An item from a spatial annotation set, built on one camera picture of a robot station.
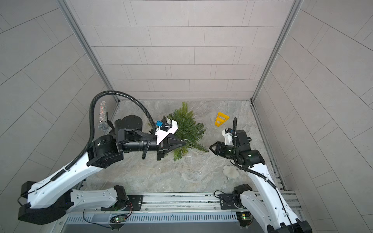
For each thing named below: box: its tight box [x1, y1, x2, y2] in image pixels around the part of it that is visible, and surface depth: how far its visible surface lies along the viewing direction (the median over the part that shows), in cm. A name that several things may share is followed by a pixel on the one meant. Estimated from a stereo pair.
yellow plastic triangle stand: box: [214, 111, 230, 127], surface depth 107 cm
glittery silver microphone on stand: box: [98, 100, 115, 134], surface depth 79 cm
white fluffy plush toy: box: [222, 165, 240, 179], surface depth 81 cm
